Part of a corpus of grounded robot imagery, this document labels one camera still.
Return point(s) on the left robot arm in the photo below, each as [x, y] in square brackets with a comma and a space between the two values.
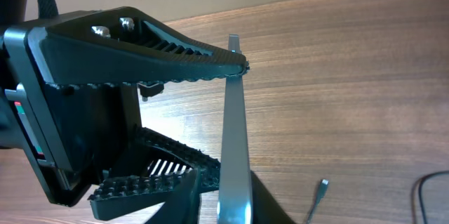
[70, 90]

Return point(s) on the Galaxy S25 smartphone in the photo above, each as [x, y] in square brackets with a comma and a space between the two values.
[235, 202]

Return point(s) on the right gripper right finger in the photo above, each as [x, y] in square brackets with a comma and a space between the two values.
[266, 210]

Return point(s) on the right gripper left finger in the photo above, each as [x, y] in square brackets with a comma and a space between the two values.
[183, 205]

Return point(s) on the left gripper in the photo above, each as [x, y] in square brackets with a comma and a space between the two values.
[68, 98]

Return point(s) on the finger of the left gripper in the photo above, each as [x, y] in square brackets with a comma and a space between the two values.
[148, 172]

